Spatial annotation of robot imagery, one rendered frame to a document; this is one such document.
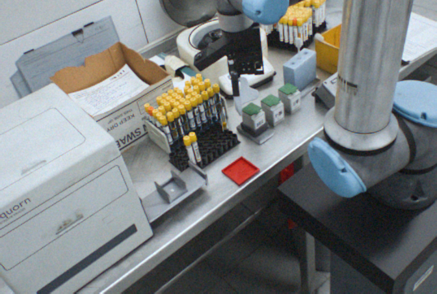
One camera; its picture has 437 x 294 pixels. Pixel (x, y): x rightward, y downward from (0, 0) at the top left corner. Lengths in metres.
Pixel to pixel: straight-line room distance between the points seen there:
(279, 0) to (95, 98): 0.71
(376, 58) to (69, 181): 0.54
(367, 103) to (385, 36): 0.11
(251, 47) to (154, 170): 0.40
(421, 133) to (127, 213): 0.57
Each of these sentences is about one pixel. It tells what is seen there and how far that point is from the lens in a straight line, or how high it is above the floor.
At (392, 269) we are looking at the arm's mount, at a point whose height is 0.93.
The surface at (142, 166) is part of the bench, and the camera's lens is 1.22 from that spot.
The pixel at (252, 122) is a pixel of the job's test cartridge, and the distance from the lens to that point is 1.17.
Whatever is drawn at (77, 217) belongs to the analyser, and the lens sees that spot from 0.91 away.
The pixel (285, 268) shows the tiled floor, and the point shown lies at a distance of 1.99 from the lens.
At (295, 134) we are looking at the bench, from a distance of 1.21.
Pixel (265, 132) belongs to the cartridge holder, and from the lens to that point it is 1.21.
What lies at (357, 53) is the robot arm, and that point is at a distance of 0.65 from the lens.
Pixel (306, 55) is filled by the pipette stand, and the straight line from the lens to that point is 1.33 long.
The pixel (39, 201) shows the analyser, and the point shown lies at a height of 1.14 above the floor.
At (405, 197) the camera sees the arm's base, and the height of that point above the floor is 0.97.
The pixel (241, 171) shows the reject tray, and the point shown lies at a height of 0.88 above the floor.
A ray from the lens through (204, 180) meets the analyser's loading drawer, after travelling 1.08.
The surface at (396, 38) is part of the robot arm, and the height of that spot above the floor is 1.36.
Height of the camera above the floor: 1.69
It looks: 41 degrees down
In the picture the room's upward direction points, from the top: 11 degrees counter-clockwise
